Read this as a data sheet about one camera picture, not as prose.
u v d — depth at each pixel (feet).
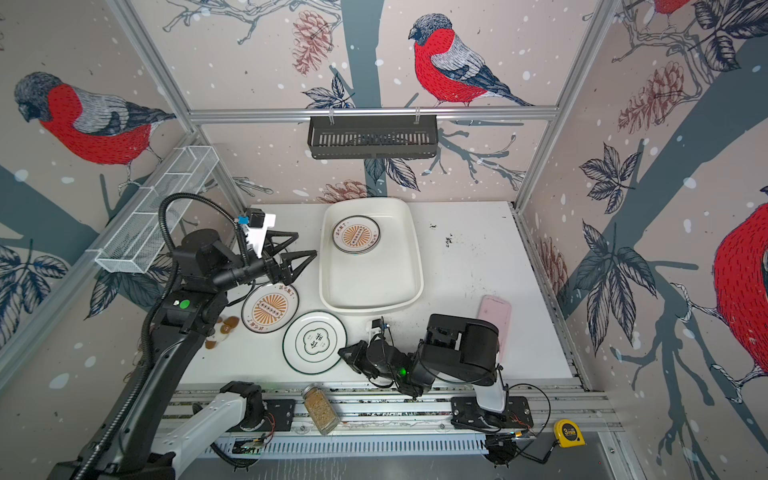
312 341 2.73
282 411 2.43
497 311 2.96
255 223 1.75
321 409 2.33
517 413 2.42
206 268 1.63
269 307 3.03
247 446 2.32
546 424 2.31
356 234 3.61
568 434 2.25
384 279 3.28
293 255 1.88
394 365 2.13
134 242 2.34
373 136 3.49
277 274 1.87
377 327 2.67
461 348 1.65
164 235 1.52
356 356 2.43
